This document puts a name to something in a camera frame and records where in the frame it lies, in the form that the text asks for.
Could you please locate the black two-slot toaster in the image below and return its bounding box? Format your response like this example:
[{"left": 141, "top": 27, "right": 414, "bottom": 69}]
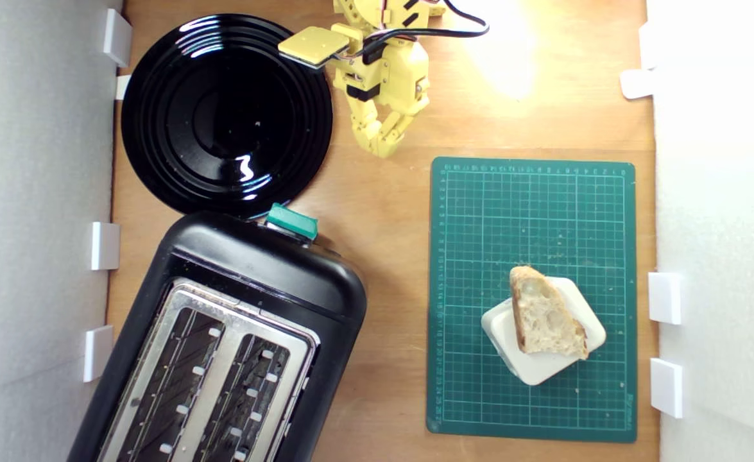
[{"left": 67, "top": 210, "right": 368, "bottom": 462}]

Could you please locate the white square block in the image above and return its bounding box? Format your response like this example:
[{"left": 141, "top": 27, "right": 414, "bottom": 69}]
[{"left": 481, "top": 277, "right": 607, "bottom": 386}]

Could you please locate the black round plate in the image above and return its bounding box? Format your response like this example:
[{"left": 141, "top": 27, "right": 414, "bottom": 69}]
[{"left": 121, "top": 13, "right": 334, "bottom": 219}]

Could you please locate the green toaster lever knob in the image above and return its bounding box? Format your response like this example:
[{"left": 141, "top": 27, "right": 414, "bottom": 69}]
[{"left": 266, "top": 203, "right": 319, "bottom": 242}]

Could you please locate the brown bread slice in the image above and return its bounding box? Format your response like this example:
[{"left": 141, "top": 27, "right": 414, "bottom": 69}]
[{"left": 509, "top": 265, "right": 590, "bottom": 361}]

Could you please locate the green cutting mat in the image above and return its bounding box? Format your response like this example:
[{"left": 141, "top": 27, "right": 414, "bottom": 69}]
[{"left": 426, "top": 157, "right": 638, "bottom": 443}]

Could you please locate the white wall clip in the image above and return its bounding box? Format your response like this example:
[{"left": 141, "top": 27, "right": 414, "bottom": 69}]
[
  {"left": 90, "top": 222, "right": 121, "bottom": 271},
  {"left": 638, "top": 21, "right": 660, "bottom": 70},
  {"left": 83, "top": 325, "right": 115, "bottom": 383},
  {"left": 647, "top": 272, "right": 683, "bottom": 325},
  {"left": 649, "top": 358, "right": 684, "bottom": 419},
  {"left": 620, "top": 68, "right": 656, "bottom": 100},
  {"left": 102, "top": 8, "right": 133, "bottom": 67}
]

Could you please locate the yellow wrist camera housing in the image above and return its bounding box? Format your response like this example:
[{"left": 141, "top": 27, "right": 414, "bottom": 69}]
[{"left": 278, "top": 26, "right": 350, "bottom": 70}]

